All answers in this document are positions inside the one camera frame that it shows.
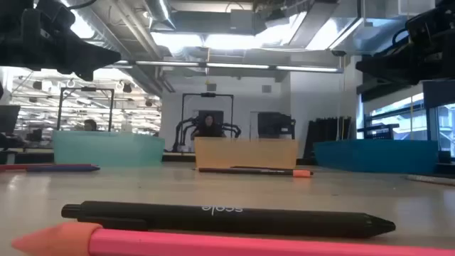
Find pink pencil with orange eraser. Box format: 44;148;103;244
10;221;455;256

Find red-brown pencil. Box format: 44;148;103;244
0;163;94;171

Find long ceiling light bar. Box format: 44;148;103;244
106;59;345;75

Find blue plastic bin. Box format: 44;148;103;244
314;139;439;175

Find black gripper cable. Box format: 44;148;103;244
67;0;97;10

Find dark metal rack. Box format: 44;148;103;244
356;122;400;141

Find orange translucent plastic bin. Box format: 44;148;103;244
194;137;299;170

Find black pen with white print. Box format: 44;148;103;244
60;200;397;240

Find purple crayon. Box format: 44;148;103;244
26;165;101;174

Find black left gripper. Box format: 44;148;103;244
0;0;122;82

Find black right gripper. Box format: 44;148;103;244
355;0;455;87

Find dark blue pencil orange eraser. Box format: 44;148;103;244
198;166;314;178

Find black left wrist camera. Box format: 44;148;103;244
37;0;76;28

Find black upright panels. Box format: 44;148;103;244
304;116;353;161

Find black monitor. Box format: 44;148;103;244
257;112;296;140
0;105;21;136

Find teal translucent plastic bin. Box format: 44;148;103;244
52;129;166;167

